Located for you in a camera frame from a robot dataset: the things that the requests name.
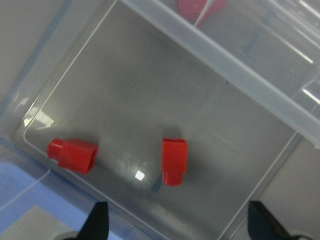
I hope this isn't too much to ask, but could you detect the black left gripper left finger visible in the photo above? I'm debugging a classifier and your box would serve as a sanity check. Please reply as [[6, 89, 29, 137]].
[[75, 201, 109, 240]]

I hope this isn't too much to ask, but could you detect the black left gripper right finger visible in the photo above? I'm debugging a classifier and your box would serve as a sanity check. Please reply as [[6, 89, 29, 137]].
[[247, 200, 292, 240]]

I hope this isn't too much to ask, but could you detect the red block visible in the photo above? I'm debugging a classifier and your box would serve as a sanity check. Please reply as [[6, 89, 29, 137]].
[[175, 0, 226, 27], [46, 138, 99, 175], [161, 138, 188, 187]]

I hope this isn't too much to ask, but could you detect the clear plastic box lid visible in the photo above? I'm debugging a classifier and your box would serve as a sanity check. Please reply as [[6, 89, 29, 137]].
[[125, 0, 320, 147]]

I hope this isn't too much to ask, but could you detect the blue plastic tray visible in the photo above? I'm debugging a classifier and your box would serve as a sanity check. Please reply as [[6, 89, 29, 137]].
[[0, 161, 131, 240]]

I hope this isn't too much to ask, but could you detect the clear plastic storage box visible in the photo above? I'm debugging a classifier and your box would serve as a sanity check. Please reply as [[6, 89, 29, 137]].
[[0, 0, 320, 240]]

